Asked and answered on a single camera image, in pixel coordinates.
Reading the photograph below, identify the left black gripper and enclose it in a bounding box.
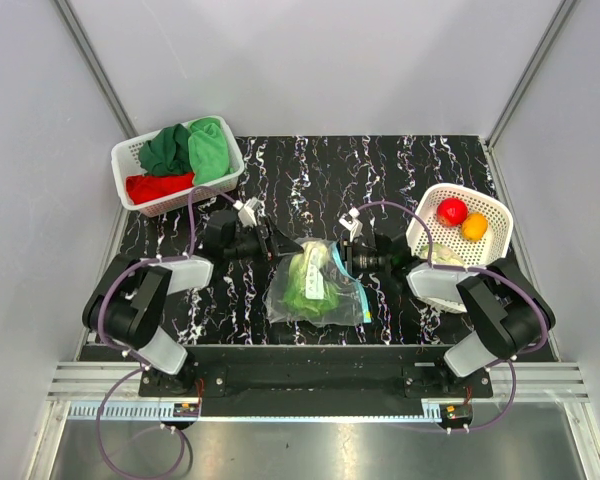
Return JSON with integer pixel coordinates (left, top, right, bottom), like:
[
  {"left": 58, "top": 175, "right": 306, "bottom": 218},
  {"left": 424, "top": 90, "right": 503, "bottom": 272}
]
[{"left": 224, "top": 216, "right": 303, "bottom": 268}]

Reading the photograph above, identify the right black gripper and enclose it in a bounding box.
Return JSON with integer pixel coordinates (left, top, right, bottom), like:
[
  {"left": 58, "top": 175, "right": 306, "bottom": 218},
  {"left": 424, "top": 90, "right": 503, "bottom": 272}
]
[{"left": 312, "top": 238, "right": 391, "bottom": 284}]

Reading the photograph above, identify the clear zip top bag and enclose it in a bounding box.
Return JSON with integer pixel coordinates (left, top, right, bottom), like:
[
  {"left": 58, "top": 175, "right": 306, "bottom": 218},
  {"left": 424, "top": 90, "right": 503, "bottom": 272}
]
[{"left": 264, "top": 238, "right": 371, "bottom": 327}]

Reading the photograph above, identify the fake green lettuce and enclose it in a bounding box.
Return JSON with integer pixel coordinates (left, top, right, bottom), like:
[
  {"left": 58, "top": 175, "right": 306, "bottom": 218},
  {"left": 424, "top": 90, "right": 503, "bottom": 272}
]
[{"left": 283, "top": 240, "right": 339, "bottom": 319}]

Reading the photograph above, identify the fake white cauliflower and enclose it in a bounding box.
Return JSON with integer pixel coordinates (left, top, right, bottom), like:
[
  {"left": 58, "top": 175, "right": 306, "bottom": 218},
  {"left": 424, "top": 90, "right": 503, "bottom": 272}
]
[{"left": 419, "top": 242, "right": 465, "bottom": 267}]

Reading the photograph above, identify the fake red apple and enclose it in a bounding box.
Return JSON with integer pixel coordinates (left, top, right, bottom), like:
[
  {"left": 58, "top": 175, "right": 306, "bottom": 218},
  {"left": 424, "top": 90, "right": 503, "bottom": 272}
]
[{"left": 436, "top": 197, "right": 469, "bottom": 227}]

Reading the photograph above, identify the fake orange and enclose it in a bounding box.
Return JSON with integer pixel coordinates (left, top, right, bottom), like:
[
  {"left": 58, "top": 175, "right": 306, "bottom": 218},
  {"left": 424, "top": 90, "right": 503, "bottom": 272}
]
[{"left": 461, "top": 212, "right": 489, "bottom": 242}]

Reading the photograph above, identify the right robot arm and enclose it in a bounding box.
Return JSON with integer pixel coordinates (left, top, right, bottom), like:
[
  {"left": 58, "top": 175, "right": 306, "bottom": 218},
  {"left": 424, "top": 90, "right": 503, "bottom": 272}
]
[{"left": 335, "top": 234, "right": 556, "bottom": 397}]

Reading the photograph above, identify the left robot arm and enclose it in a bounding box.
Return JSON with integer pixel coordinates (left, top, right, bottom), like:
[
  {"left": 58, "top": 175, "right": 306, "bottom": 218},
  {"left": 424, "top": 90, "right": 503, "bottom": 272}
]
[{"left": 82, "top": 210, "right": 303, "bottom": 396}]

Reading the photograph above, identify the black marble pattern mat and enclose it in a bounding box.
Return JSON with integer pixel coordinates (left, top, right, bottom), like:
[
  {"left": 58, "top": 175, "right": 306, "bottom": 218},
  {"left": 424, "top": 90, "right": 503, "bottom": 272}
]
[{"left": 97, "top": 133, "right": 549, "bottom": 347}]

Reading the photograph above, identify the white oval basket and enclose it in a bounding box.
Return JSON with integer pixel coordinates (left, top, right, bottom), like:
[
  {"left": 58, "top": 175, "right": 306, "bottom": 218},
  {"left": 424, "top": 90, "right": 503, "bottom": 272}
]
[{"left": 406, "top": 183, "right": 513, "bottom": 313}]

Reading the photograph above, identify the light green cloth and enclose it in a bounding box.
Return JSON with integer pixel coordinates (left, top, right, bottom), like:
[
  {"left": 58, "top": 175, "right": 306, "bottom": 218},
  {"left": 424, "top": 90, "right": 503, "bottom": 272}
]
[{"left": 188, "top": 117, "right": 230, "bottom": 185}]

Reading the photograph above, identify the white rectangular basket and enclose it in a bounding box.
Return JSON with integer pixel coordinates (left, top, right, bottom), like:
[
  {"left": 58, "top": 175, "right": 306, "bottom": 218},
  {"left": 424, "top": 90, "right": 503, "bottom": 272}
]
[{"left": 111, "top": 116, "right": 244, "bottom": 217}]

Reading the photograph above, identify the dark green cloth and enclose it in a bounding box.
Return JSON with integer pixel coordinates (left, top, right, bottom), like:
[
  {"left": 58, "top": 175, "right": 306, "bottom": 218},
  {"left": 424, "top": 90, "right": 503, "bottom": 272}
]
[{"left": 138, "top": 124, "right": 192, "bottom": 176}]

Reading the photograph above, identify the red cloth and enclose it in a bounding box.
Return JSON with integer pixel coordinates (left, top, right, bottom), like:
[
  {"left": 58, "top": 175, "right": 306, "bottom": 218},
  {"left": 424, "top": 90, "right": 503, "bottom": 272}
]
[{"left": 125, "top": 172, "right": 195, "bottom": 205}]

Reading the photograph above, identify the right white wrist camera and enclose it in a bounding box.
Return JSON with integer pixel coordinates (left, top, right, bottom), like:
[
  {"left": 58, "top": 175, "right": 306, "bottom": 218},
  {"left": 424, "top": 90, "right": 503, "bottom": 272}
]
[{"left": 339, "top": 208, "right": 363, "bottom": 243}]

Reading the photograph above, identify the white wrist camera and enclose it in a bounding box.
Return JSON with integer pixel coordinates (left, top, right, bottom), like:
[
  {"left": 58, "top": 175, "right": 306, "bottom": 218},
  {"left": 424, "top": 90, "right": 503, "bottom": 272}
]
[
  {"left": 339, "top": 208, "right": 363, "bottom": 243},
  {"left": 233, "top": 197, "right": 263, "bottom": 228}
]

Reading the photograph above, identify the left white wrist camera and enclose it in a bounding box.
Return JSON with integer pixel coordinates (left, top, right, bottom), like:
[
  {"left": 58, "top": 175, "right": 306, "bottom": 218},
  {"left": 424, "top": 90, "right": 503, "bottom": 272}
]
[{"left": 233, "top": 197, "right": 263, "bottom": 228}]

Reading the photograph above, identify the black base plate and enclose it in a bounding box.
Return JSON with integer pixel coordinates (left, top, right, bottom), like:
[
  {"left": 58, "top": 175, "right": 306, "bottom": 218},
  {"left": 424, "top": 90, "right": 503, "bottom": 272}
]
[{"left": 139, "top": 345, "right": 496, "bottom": 419}]

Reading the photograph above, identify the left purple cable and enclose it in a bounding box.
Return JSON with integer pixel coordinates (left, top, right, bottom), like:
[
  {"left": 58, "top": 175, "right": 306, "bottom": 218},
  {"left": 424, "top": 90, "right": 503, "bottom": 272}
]
[{"left": 95, "top": 187, "right": 241, "bottom": 476}]

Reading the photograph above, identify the left aluminium frame post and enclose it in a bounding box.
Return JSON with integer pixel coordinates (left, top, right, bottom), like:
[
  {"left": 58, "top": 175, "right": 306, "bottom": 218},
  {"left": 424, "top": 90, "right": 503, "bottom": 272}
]
[{"left": 51, "top": 0, "right": 138, "bottom": 139}]

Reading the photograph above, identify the aluminium frame post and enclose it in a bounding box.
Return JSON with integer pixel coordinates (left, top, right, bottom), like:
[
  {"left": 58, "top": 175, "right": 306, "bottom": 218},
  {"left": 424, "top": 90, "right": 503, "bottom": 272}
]
[
  {"left": 484, "top": 0, "right": 581, "bottom": 151},
  {"left": 51, "top": 0, "right": 138, "bottom": 139}
]

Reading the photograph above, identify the right aluminium frame post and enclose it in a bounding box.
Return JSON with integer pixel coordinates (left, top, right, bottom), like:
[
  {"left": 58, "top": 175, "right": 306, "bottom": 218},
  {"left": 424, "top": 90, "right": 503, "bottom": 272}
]
[{"left": 484, "top": 0, "right": 581, "bottom": 151}]

